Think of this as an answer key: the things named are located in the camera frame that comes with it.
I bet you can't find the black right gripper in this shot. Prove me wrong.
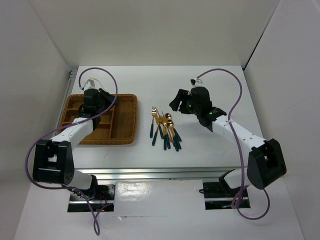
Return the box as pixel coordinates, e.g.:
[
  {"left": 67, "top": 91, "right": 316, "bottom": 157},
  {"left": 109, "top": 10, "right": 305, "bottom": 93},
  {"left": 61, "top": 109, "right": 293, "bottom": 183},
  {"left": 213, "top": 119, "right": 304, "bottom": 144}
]
[{"left": 169, "top": 88, "right": 201, "bottom": 116}]

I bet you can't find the gold fork green handle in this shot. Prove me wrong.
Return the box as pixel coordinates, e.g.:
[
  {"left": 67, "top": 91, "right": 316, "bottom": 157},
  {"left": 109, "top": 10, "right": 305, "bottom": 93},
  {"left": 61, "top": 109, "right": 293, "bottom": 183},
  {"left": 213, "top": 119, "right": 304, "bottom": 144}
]
[
  {"left": 149, "top": 106, "right": 157, "bottom": 138},
  {"left": 151, "top": 113, "right": 160, "bottom": 146}
]

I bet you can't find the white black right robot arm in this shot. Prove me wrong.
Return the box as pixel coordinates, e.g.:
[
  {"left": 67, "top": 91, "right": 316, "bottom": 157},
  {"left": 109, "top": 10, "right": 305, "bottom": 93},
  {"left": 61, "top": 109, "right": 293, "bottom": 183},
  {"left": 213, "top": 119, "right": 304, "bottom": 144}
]
[{"left": 169, "top": 86, "right": 287, "bottom": 196}]

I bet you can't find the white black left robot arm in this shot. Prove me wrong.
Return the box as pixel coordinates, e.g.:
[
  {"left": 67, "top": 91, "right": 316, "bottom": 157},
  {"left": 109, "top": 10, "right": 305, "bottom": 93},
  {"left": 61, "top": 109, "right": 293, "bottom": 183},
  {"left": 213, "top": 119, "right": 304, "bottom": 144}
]
[{"left": 32, "top": 88, "right": 117, "bottom": 200}]

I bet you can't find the wicker cutlery tray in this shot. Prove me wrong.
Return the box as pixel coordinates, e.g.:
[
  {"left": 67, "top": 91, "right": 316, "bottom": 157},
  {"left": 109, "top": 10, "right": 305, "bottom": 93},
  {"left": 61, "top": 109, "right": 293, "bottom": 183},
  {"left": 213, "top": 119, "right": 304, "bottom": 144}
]
[{"left": 59, "top": 94, "right": 138, "bottom": 145}]

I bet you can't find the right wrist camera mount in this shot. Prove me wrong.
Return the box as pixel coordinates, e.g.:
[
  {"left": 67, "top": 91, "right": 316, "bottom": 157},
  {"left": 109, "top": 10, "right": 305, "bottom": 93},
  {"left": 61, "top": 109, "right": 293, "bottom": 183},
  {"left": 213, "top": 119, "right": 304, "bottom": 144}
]
[{"left": 190, "top": 78, "right": 203, "bottom": 88}]

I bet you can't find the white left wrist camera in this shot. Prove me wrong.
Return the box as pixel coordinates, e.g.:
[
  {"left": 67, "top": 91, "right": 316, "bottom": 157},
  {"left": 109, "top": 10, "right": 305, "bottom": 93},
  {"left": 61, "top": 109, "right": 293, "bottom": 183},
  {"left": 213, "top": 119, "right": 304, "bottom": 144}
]
[{"left": 79, "top": 77, "right": 97, "bottom": 91}]

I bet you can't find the gold spoon green handle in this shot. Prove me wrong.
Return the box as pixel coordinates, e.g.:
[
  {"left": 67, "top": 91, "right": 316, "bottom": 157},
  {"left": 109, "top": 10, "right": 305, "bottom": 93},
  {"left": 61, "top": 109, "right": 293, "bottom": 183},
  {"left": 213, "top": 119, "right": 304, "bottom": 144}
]
[
  {"left": 173, "top": 128, "right": 182, "bottom": 142},
  {"left": 163, "top": 113, "right": 172, "bottom": 149},
  {"left": 167, "top": 119, "right": 181, "bottom": 152}
]

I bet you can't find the aluminium frame rail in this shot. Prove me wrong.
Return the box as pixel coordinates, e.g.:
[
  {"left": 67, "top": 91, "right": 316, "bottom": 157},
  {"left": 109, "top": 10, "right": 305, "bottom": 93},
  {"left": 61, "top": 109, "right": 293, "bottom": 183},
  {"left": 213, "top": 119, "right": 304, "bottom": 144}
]
[{"left": 77, "top": 167, "right": 234, "bottom": 181}]

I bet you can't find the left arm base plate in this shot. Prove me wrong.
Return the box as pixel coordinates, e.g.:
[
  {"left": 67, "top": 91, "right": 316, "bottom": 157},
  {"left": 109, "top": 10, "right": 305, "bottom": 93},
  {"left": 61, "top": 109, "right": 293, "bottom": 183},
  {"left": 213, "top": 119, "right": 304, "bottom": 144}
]
[{"left": 67, "top": 184, "right": 116, "bottom": 213}]

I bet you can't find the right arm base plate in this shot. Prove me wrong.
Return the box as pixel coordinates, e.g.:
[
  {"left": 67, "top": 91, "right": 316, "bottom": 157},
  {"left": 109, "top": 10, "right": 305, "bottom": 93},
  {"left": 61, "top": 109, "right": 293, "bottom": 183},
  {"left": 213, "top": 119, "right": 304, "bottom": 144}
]
[{"left": 198, "top": 182, "right": 240, "bottom": 210}]

